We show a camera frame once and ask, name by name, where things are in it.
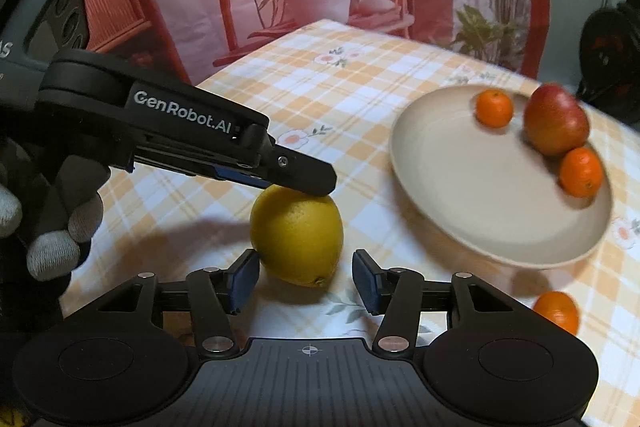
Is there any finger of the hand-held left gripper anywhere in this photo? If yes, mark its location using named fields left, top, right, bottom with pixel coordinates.
left=214, top=128, right=337, bottom=198

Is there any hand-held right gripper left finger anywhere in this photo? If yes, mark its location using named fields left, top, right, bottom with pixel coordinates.
left=65, top=248, right=261, bottom=360

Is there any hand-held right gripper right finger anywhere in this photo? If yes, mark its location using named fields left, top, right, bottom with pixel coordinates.
left=351, top=249, right=543, bottom=362

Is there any yellow lemon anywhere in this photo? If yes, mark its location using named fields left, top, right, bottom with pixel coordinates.
left=249, top=186, right=345, bottom=289

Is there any beige round plate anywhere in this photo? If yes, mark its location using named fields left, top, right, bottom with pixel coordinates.
left=389, top=84, right=615, bottom=269

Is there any orange mandarin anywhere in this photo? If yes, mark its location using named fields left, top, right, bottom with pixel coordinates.
left=474, top=89, right=515, bottom=129
left=558, top=148, right=605, bottom=198
left=532, top=291, right=580, bottom=337

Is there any red apple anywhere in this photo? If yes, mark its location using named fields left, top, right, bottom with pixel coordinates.
left=523, top=83, right=591, bottom=158

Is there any person's left hand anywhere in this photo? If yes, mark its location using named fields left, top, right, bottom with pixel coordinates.
left=0, top=137, right=111, bottom=308

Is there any plaid floral tablecloth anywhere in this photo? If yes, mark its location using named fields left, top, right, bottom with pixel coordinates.
left=57, top=18, right=640, bottom=427

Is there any black exercise bike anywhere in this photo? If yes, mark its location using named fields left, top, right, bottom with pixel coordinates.
left=575, top=0, right=640, bottom=125

